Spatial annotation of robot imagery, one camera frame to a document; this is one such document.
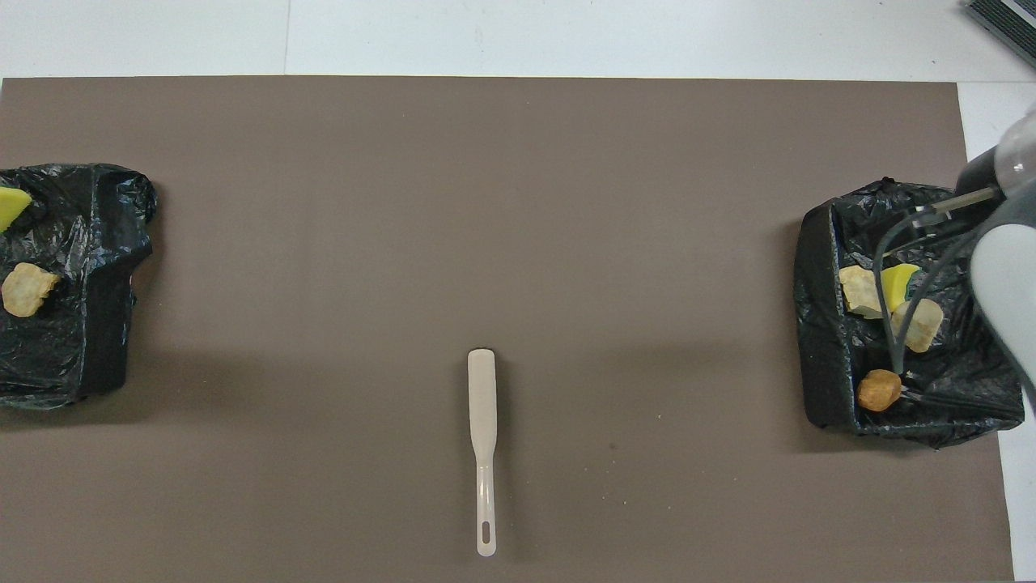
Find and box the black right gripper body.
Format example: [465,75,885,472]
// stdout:
[911,186,1004,236]

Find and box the yellow sponge piece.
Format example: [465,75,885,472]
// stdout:
[878,263,922,313]
[0,187,34,233]

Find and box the pale beige sponge chunk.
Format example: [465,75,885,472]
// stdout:
[890,298,945,354]

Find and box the brown oval bun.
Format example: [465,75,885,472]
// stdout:
[857,369,903,413]

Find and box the black bag lined bin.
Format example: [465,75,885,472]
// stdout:
[793,178,1026,449]
[0,164,159,411]

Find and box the grey ribbed panel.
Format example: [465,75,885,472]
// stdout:
[966,0,1036,69]

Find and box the brown table mat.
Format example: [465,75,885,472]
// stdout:
[0,76,1014,583]

